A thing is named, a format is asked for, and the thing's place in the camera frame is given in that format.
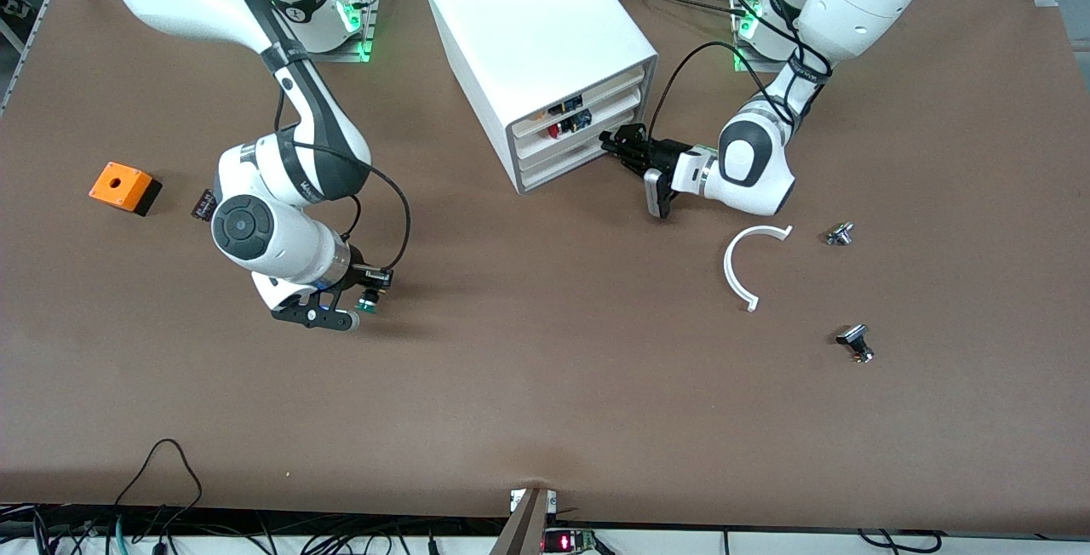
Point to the black device with red display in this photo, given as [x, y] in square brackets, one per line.
[566, 542]

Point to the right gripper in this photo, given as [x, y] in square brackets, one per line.
[358, 276]

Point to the orange button box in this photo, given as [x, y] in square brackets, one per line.
[119, 185]

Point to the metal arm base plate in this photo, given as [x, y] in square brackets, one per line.
[362, 40]
[741, 44]

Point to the black and blue switch block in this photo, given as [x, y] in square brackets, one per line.
[581, 121]
[567, 104]

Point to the green push button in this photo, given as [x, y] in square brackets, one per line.
[369, 304]

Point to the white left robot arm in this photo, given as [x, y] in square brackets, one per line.
[758, 163]

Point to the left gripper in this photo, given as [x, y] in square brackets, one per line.
[665, 151]

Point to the small black connector block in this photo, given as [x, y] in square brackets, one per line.
[204, 206]

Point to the grey camera mount beam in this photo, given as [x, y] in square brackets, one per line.
[524, 529]

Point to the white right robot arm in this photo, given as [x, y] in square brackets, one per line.
[255, 227]

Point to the white curved plastic strip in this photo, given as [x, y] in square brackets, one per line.
[727, 267]

